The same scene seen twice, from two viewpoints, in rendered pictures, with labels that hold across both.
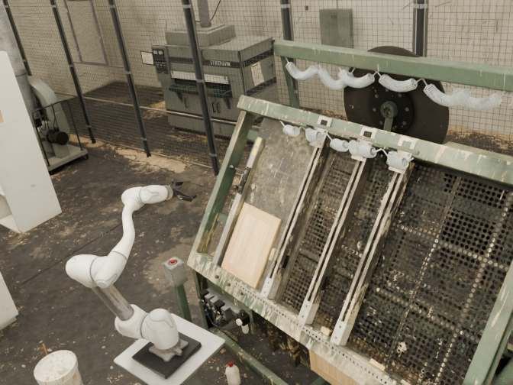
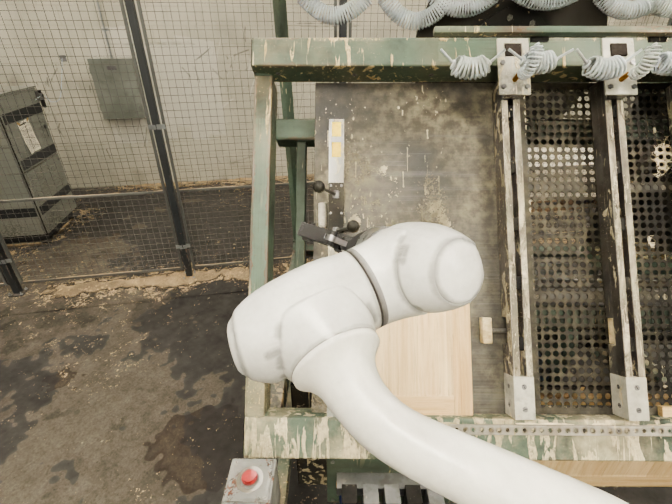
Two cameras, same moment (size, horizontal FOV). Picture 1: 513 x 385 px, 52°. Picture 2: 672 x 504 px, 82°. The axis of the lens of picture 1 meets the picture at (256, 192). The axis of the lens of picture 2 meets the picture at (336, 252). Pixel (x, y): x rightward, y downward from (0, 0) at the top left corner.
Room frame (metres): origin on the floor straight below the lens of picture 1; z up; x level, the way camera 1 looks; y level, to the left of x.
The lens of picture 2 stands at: (2.59, 0.99, 1.92)
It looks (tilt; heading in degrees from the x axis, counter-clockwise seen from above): 29 degrees down; 308
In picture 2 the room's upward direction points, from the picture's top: straight up
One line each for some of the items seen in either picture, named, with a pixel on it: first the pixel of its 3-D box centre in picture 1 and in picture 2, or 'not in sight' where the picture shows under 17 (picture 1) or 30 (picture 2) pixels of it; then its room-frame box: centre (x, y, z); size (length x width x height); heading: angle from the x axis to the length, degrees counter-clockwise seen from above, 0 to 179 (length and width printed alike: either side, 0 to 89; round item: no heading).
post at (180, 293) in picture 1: (187, 321); not in sight; (3.11, 0.66, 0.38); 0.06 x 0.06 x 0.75; 37
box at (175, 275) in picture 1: (175, 272); (253, 498); (3.11, 0.66, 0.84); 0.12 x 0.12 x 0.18; 37
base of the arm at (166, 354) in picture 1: (169, 345); not in sight; (2.42, 0.65, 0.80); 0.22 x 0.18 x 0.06; 44
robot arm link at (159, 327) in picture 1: (160, 326); not in sight; (2.44, 0.68, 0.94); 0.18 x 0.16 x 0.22; 65
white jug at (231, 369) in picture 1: (232, 373); not in sight; (2.79, 0.36, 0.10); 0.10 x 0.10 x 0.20
